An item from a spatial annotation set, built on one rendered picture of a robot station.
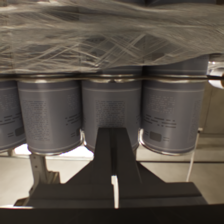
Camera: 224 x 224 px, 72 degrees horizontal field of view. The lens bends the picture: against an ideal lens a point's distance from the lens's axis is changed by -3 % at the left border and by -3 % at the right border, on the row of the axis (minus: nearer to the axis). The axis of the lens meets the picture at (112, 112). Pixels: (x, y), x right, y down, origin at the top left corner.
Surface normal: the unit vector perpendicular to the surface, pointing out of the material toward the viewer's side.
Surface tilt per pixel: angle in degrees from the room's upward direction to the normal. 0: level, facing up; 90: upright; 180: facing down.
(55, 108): 91
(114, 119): 90
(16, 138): 92
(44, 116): 90
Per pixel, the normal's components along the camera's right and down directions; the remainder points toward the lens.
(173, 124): -0.20, 0.28
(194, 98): 0.32, 0.27
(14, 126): 0.86, 0.15
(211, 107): 0.01, 0.28
